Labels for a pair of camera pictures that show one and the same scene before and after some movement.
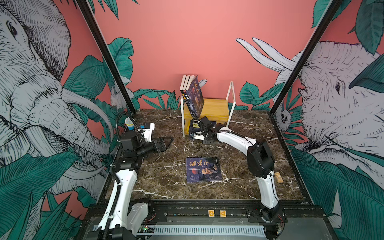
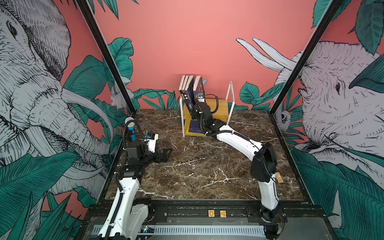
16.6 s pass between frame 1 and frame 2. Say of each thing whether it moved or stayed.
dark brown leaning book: stayed
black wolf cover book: stayed
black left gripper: moved
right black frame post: stayed
